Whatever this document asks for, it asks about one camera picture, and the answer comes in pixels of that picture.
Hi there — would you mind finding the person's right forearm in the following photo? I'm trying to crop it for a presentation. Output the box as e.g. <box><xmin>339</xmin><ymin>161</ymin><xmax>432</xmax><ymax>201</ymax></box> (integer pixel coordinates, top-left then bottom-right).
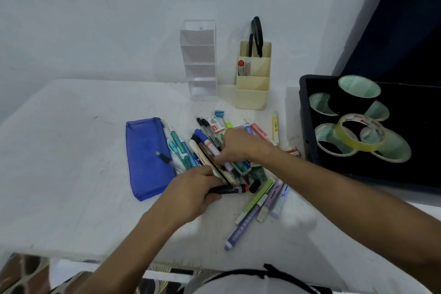
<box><xmin>265</xmin><ymin>147</ymin><xmax>441</xmax><ymax>294</ymax></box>

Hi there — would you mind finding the person's left hand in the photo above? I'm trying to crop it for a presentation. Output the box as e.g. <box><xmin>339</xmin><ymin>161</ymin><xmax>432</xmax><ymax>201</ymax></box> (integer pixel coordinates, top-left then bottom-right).
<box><xmin>148</xmin><ymin>165</ymin><xmax>225</xmax><ymax>233</ymax></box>

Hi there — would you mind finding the yellow clear tape roll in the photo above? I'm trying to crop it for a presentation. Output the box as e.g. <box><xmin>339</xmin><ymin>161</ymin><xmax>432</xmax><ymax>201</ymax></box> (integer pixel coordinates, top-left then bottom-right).
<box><xmin>334</xmin><ymin>113</ymin><xmax>386</xmax><ymax>153</ymax></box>

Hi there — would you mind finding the cream pen holder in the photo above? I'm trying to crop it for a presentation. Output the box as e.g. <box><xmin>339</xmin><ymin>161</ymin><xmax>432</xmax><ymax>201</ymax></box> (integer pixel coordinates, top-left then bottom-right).
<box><xmin>235</xmin><ymin>40</ymin><xmax>272</xmax><ymax>111</ymax></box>

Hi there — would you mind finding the red capped black marker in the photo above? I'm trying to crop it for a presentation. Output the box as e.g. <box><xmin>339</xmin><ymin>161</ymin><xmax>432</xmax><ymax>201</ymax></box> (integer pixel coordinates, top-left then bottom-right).
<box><xmin>206</xmin><ymin>184</ymin><xmax>249</xmax><ymax>196</ymax></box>

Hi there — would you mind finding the pile of pens and markers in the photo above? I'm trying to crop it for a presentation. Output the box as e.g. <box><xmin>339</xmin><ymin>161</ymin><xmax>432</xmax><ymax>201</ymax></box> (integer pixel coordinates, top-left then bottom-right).
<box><xmin>155</xmin><ymin>110</ymin><xmax>302</xmax><ymax>252</ymax></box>

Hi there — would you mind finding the person's right hand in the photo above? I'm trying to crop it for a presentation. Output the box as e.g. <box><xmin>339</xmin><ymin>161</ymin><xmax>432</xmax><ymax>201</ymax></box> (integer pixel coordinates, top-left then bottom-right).
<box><xmin>215</xmin><ymin>128</ymin><xmax>278</xmax><ymax>168</ymax></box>

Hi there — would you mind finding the person's left forearm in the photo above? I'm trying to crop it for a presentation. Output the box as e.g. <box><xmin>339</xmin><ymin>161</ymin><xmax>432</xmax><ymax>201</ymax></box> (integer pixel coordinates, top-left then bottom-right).
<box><xmin>74</xmin><ymin>211</ymin><xmax>176</xmax><ymax>294</ymax></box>

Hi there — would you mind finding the patterned floor mat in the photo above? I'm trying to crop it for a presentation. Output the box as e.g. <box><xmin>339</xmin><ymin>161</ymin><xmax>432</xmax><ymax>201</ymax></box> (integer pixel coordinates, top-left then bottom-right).
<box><xmin>0</xmin><ymin>252</ymin><xmax>207</xmax><ymax>294</ymax></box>

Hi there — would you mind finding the dark blue curtain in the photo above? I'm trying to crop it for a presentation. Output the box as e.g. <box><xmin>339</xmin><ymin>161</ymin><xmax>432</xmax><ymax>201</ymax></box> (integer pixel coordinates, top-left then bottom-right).
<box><xmin>332</xmin><ymin>0</ymin><xmax>441</xmax><ymax>88</ymax></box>

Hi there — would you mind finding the black plastic tray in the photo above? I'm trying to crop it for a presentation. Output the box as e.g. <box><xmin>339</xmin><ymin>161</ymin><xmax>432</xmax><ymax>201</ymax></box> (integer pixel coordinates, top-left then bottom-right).
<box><xmin>299</xmin><ymin>74</ymin><xmax>441</xmax><ymax>189</ymax></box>

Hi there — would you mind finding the blue mesh pencil pouch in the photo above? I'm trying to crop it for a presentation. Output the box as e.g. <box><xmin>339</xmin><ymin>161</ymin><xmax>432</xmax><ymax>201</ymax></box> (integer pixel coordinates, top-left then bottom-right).
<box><xmin>125</xmin><ymin>117</ymin><xmax>177</xmax><ymax>202</ymax></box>

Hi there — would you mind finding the black neck cord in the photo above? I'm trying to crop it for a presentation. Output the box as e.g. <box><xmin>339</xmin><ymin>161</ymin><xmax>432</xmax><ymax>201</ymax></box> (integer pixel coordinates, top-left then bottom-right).
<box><xmin>203</xmin><ymin>264</ymin><xmax>321</xmax><ymax>294</ymax></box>

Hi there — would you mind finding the clear tiered organizer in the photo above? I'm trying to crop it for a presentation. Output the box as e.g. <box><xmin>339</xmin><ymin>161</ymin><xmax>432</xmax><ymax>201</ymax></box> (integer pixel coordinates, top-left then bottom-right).
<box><xmin>180</xmin><ymin>19</ymin><xmax>218</xmax><ymax>102</ymax></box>

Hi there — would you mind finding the white eraser red label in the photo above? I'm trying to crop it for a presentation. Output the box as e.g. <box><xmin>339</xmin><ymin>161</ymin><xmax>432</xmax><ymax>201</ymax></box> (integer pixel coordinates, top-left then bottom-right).
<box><xmin>208</xmin><ymin>116</ymin><xmax>225</xmax><ymax>134</ymax></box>

